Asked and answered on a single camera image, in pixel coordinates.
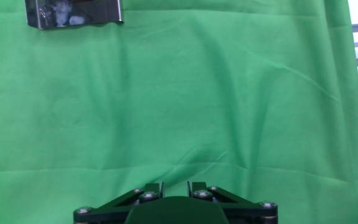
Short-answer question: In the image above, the green cloth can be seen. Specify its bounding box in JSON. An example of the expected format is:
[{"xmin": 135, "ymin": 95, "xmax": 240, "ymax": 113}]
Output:
[{"xmin": 0, "ymin": 0, "xmax": 358, "ymax": 224}]

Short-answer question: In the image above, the chrome toilet paper holder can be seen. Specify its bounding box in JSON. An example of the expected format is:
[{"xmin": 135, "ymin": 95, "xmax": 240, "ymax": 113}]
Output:
[{"xmin": 24, "ymin": 0, "xmax": 124, "ymax": 30}]

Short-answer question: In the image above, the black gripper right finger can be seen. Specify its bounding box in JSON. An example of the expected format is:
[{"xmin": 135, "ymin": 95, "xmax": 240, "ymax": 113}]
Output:
[{"xmin": 187, "ymin": 182, "xmax": 278, "ymax": 224}]

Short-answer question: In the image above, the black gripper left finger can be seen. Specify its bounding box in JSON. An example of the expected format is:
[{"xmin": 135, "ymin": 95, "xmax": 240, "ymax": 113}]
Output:
[{"xmin": 73, "ymin": 182, "xmax": 165, "ymax": 224}]

